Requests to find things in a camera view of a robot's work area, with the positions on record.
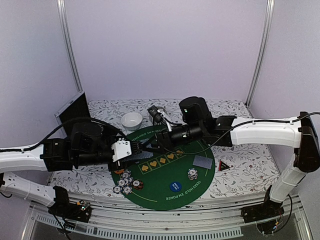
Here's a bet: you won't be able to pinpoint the round green poker mat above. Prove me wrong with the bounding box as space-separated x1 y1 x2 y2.
112 141 215 211

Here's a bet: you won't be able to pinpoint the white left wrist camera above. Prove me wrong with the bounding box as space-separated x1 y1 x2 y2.
111 138 143 163

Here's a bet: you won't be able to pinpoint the left aluminium frame post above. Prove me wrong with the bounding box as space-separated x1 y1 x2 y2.
56 0 83 92

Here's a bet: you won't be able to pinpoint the aluminium frame post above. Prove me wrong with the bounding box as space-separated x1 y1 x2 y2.
56 0 83 92
245 0 276 109

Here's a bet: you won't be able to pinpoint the orange big blind button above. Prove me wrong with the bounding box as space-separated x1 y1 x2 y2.
114 169 125 175

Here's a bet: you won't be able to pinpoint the white ceramic bowl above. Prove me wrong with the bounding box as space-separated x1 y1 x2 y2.
120 112 143 131

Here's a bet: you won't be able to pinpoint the floral white tablecloth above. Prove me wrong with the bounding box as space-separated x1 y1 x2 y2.
47 99 282 200

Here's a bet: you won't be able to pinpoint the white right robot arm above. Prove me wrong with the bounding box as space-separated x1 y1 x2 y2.
155 96 320 218

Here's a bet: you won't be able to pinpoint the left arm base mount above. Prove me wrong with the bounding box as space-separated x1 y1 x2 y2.
48 200 92 223

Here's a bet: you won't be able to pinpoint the blue small blind button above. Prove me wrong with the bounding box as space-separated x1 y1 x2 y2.
169 181 182 193

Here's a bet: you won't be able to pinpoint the aluminium poker chip case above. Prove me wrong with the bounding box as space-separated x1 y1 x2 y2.
53 91 118 138

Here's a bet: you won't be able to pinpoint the blue poker chips pile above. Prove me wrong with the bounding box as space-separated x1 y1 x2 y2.
113 169 134 195

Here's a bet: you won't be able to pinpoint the black triangular all-in marker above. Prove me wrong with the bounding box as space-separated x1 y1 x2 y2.
218 161 230 172

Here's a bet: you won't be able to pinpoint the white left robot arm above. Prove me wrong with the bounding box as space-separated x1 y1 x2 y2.
0 117 133 217

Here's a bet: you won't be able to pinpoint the playing cards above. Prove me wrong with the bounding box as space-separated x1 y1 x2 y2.
192 155 213 170

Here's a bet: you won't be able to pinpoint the right aluminium frame post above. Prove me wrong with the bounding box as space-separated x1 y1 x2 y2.
245 0 276 109

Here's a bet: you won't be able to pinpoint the blue poker chip stack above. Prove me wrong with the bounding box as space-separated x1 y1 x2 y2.
187 168 198 181

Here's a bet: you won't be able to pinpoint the striped grey ceramic cup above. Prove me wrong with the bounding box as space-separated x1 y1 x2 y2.
148 105 166 124

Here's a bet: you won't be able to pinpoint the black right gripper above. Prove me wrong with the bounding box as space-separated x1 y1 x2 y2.
141 122 205 155

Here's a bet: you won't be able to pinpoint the grey playing card deck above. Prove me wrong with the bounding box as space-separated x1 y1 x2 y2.
122 143 154 162

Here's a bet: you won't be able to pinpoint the red black poker chip stack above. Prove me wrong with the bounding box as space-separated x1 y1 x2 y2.
132 179 144 190

